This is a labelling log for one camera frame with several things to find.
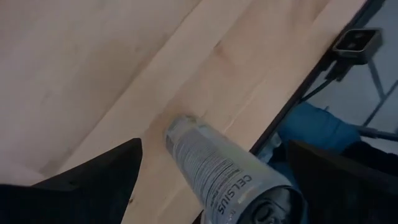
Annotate black aluminium table frame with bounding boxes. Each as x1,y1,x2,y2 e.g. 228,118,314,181
248,0,386,155

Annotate silver Celsius can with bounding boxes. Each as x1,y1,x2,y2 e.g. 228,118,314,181
164,114,308,224

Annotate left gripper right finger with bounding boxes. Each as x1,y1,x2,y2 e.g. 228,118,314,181
287,139,398,224

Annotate blue cloth object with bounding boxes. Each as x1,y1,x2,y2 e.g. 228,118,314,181
267,101,362,175

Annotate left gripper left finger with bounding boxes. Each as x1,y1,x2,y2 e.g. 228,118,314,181
0,138,144,224

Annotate grey metal bar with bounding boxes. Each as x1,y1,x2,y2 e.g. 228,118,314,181
354,124,398,142

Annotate black frame clamp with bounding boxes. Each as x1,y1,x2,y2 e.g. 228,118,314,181
332,27,383,65

